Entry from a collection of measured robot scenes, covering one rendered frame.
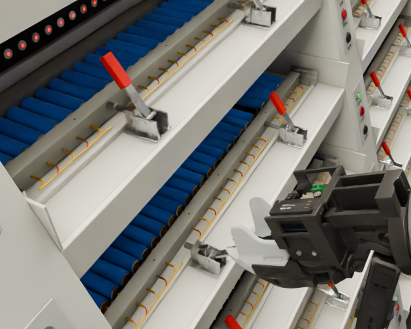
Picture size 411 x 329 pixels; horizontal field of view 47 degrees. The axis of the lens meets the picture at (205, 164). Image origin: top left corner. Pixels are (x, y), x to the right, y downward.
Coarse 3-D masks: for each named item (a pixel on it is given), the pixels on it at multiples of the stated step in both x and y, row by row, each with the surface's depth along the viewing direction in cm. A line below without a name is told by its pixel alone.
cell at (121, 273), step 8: (96, 264) 57; (104, 264) 57; (112, 264) 57; (96, 272) 57; (104, 272) 56; (112, 272) 56; (120, 272) 56; (128, 272) 56; (112, 280) 56; (120, 280) 55
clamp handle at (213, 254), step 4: (208, 248) 56; (212, 248) 57; (208, 252) 56; (212, 252) 57; (216, 252) 57; (220, 252) 56; (224, 252) 55; (208, 256) 57; (212, 256) 56; (216, 256) 56; (220, 256) 55; (224, 256) 55; (228, 256) 55
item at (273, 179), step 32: (288, 64) 88; (320, 64) 85; (320, 96) 84; (320, 128) 78; (288, 160) 72; (224, 192) 68; (256, 192) 67; (288, 192) 72; (224, 224) 63; (160, 288) 56; (192, 288) 56; (224, 288) 58; (160, 320) 53; (192, 320) 53
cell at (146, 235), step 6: (126, 228) 61; (132, 228) 61; (138, 228) 61; (120, 234) 62; (126, 234) 61; (132, 234) 60; (138, 234) 60; (144, 234) 60; (150, 234) 60; (138, 240) 60; (144, 240) 60; (150, 240) 59; (150, 246) 60
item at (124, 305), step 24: (288, 96) 83; (264, 120) 76; (240, 144) 72; (264, 144) 74; (216, 168) 68; (216, 192) 66; (192, 216) 61; (168, 240) 59; (144, 264) 56; (168, 264) 57; (144, 288) 54; (120, 312) 52
